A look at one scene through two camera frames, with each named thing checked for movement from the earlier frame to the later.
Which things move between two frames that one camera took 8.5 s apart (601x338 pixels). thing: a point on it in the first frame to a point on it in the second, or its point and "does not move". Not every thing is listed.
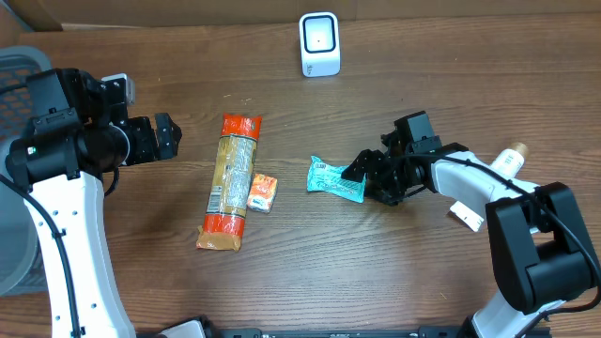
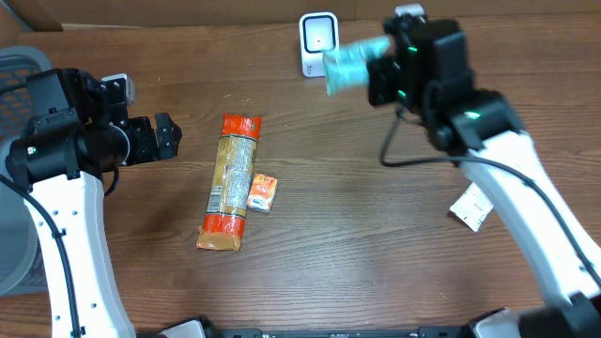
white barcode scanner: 320,52 does not move
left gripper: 151,148 does not move
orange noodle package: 227,201 does not move
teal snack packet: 329,178 to 346,66
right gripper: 372,161 to 380,73
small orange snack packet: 262,193 does not move
